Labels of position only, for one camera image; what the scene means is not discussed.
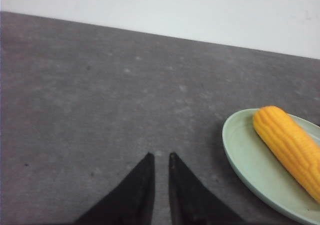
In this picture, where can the yellow corn cob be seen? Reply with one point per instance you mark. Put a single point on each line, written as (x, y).
(291, 145)

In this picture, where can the light green plate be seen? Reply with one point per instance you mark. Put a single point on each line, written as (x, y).
(262, 173)

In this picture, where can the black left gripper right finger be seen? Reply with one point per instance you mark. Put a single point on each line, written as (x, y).
(191, 203)

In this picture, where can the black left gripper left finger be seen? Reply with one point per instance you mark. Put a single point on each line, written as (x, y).
(130, 203)

